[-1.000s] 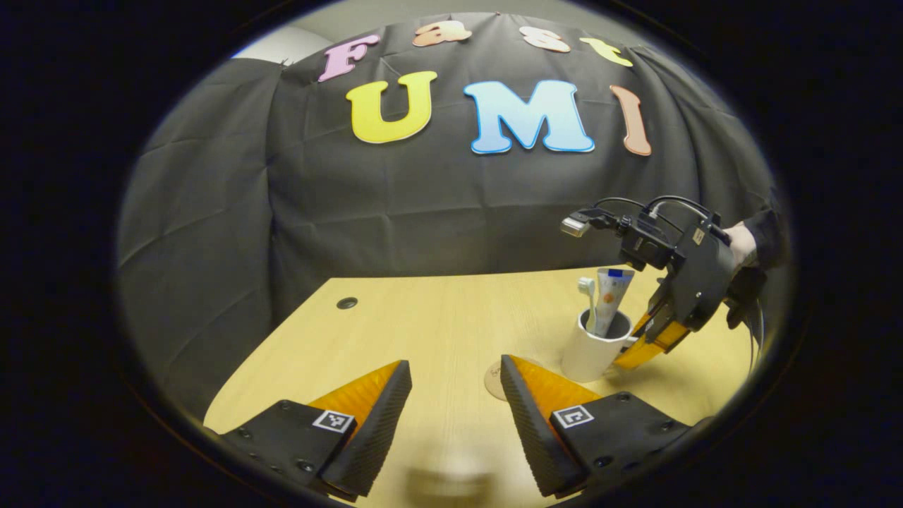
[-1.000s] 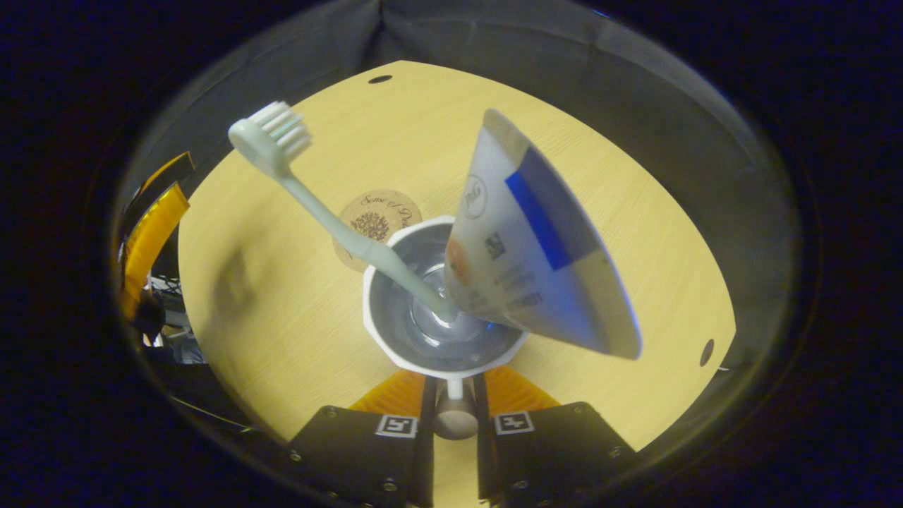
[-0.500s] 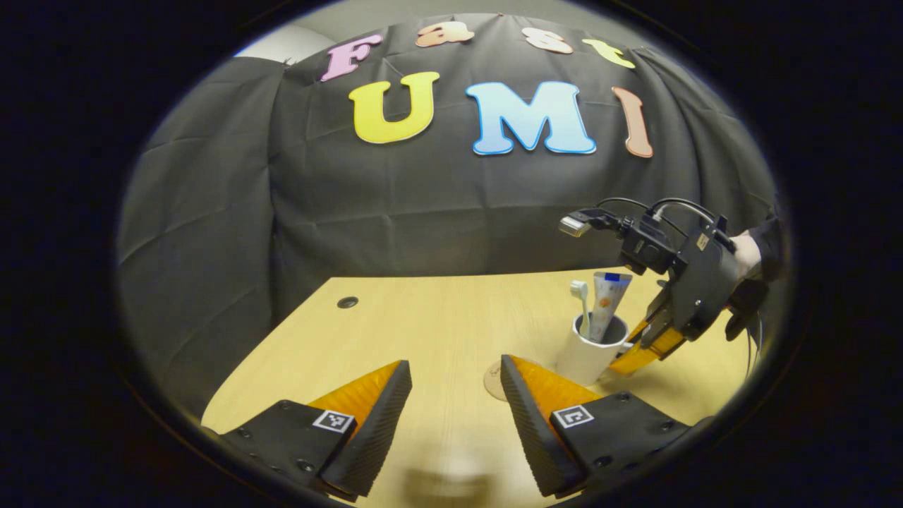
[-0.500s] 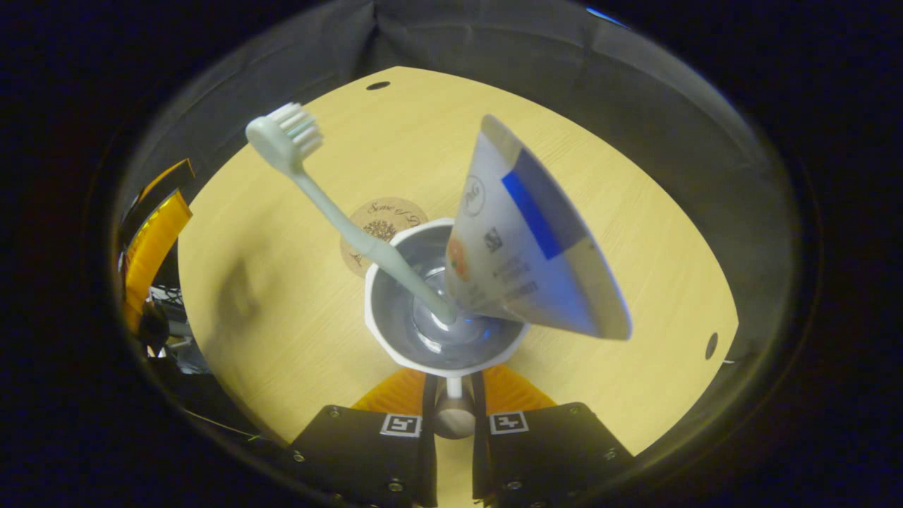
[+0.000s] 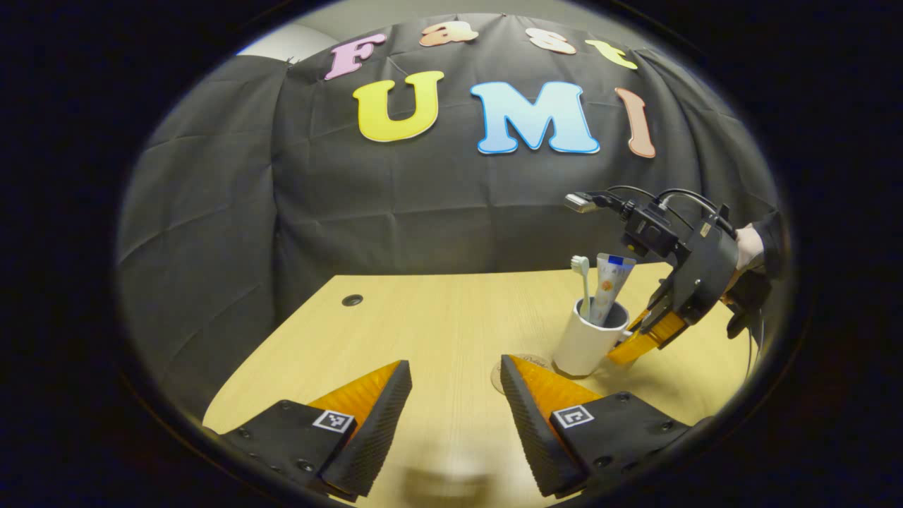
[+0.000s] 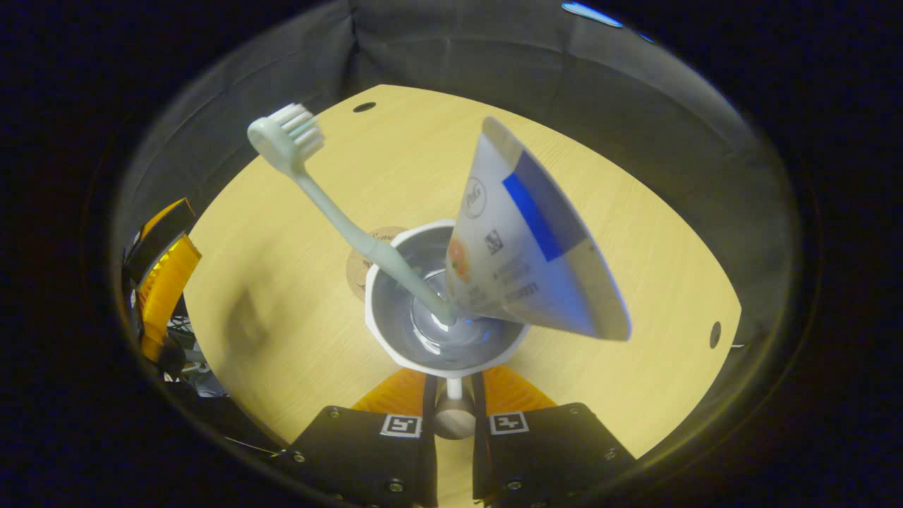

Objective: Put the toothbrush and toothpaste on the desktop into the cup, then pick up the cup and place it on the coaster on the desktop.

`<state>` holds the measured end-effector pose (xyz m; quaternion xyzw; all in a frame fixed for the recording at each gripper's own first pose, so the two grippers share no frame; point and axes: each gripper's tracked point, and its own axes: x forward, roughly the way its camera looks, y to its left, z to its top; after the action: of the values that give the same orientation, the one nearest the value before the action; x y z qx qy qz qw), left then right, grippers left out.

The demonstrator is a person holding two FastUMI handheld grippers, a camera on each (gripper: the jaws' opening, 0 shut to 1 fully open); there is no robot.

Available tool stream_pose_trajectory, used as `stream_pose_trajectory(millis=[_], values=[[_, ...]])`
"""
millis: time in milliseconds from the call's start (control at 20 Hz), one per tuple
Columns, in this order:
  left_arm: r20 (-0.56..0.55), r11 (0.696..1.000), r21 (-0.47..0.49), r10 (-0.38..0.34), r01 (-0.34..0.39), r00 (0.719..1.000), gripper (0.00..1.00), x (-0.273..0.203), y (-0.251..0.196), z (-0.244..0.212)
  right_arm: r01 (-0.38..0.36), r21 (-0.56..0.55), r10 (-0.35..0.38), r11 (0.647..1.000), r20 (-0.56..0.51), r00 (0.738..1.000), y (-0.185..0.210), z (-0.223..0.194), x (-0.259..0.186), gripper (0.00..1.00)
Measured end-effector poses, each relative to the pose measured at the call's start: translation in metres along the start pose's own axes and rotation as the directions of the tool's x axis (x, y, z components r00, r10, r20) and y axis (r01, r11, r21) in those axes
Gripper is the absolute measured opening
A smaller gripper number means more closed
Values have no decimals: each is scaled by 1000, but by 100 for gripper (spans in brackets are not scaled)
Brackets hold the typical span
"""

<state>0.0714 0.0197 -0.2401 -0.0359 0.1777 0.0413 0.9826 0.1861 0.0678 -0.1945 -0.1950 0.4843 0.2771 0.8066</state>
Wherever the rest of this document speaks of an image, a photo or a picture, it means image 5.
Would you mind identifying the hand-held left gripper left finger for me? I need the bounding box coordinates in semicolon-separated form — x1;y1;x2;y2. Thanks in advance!
219;360;413;503

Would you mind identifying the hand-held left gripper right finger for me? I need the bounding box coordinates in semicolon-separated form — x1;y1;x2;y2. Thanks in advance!
499;354;692;498

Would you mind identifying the white toothpaste tube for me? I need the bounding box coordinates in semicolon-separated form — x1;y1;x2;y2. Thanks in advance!
589;253;637;327

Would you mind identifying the white cup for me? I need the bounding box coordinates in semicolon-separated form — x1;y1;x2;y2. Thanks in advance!
553;298;631;377

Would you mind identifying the round wooden coaster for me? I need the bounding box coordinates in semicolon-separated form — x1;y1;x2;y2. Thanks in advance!
490;353;558;394

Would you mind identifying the white toothbrush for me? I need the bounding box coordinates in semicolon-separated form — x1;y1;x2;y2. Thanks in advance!
570;255;593;322

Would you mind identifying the light wooden desktop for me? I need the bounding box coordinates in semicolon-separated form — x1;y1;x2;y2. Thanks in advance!
203;261;759;508

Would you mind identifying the black cable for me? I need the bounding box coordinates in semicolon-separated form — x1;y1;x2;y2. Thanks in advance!
607;185;734;237

